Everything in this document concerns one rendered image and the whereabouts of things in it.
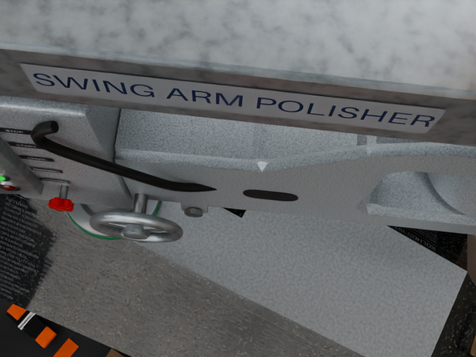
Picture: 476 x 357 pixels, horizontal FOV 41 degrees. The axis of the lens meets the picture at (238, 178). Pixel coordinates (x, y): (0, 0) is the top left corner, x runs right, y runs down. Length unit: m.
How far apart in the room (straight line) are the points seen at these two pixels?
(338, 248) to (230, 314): 0.28
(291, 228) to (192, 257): 0.23
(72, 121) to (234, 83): 0.23
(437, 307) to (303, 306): 0.29
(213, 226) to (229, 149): 0.57
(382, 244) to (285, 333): 0.29
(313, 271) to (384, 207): 0.42
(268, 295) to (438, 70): 0.88
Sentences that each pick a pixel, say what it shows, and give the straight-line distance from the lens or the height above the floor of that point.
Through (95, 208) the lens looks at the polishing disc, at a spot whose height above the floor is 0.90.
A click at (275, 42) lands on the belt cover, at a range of 0.59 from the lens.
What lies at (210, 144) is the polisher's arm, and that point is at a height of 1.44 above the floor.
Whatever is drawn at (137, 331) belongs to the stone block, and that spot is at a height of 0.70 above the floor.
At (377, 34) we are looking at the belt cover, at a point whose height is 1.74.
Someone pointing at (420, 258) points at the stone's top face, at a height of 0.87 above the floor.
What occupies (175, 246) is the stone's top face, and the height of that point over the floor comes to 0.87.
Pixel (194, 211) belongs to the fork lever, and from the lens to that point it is 1.14.
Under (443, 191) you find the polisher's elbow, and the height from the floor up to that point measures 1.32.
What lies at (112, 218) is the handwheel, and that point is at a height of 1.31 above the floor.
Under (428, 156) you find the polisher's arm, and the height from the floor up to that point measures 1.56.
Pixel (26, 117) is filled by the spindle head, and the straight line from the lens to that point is 0.77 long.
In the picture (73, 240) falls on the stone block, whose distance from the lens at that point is 1.50.
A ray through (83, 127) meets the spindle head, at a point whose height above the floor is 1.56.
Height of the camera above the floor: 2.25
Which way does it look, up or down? 73 degrees down
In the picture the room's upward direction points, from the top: 6 degrees clockwise
